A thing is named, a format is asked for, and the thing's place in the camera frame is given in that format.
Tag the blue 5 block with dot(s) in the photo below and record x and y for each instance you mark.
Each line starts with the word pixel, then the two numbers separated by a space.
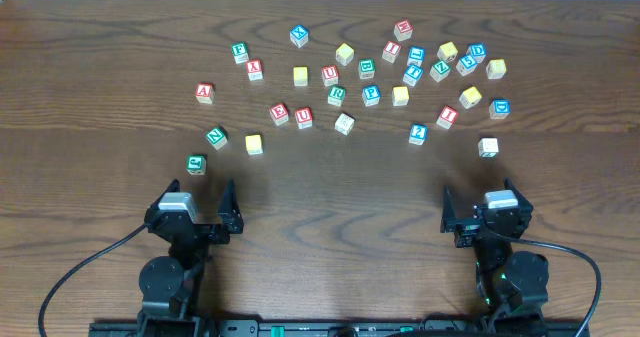
pixel 466 64

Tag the red I block upper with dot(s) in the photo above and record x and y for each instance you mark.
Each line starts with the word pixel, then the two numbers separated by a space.
pixel 391 51

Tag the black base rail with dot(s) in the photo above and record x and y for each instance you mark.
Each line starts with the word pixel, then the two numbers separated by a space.
pixel 253 328

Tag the green R block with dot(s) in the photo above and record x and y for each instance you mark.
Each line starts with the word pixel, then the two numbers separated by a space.
pixel 336 95

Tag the yellow block centre left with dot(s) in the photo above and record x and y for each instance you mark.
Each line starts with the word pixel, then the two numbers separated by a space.
pixel 300 76

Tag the red u block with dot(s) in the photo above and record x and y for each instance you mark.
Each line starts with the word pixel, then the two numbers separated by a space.
pixel 330 75
pixel 304 117

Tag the plain K block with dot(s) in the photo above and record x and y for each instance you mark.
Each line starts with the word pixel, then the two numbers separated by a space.
pixel 344 124

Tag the blue P block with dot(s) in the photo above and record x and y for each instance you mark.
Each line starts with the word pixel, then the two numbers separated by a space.
pixel 371 95

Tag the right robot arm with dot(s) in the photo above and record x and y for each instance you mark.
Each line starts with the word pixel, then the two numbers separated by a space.
pixel 514 284

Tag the red U block upper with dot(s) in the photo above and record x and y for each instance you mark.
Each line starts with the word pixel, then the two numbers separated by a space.
pixel 330 75

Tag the red E block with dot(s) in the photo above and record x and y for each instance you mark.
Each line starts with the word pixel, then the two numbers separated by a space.
pixel 279 114

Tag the red U block lower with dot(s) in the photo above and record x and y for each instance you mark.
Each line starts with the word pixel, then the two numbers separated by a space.
pixel 304 117

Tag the yellow block top right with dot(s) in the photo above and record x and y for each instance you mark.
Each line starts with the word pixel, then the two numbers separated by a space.
pixel 447 52

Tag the plain L block green 7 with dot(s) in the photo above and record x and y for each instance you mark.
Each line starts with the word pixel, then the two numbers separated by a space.
pixel 488 147

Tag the blue T block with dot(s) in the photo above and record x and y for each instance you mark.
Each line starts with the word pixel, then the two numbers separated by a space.
pixel 412 75

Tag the red i block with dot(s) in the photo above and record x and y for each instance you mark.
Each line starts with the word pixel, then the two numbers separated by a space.
pixel 391 51
pixel 447 117

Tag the blue L block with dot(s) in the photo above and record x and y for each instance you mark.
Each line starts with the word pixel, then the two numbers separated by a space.
pixel 416 56

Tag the green B block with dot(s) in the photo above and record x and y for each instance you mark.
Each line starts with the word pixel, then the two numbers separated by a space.
pixel 366 68

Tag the blue X block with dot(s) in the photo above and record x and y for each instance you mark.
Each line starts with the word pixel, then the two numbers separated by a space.
pixel 299 36

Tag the yellow K block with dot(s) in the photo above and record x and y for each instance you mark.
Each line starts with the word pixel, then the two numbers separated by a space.
pixel 470 97

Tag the green F block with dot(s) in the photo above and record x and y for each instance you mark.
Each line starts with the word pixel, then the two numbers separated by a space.
pixel 240 52

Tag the blue D block upper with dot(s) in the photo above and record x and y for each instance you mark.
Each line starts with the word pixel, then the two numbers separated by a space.
pixel 477 51

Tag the yellow B block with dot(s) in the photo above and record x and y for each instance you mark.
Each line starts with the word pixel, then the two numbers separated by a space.
pixel 496 69

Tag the green N block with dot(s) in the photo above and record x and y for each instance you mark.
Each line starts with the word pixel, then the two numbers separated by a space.
pixel 217 137

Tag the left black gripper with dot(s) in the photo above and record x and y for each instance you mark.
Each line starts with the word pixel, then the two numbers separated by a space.
pixel 198 229

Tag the red A block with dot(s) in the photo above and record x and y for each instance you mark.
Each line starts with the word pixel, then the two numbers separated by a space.
pixel 205 93

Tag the blue D block lower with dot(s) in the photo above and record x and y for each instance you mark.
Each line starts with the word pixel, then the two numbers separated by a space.
pixel 499 109

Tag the green Z block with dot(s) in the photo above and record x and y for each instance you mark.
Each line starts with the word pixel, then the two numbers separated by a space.
pixel 440 70

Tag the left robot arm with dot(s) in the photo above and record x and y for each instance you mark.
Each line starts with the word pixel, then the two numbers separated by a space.
pixel 171 284

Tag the green J block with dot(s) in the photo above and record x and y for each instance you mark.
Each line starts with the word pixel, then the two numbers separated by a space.
pixel 196 164

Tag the yellow block near left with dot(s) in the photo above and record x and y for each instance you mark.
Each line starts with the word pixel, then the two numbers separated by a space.
pixel 254 144

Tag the yellow S block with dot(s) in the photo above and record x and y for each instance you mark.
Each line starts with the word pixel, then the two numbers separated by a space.
pixel 400 96

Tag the blue 2 block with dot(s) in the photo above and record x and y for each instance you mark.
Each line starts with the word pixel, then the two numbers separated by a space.
pixel 418 134

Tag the red I block lower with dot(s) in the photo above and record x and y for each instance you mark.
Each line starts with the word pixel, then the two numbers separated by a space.
pixel 447 117

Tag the blue d block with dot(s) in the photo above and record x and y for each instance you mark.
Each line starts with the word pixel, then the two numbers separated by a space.
pixel 499 109
pixel 477 51

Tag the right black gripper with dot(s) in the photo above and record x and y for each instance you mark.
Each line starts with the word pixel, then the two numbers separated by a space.
pixel 484 228

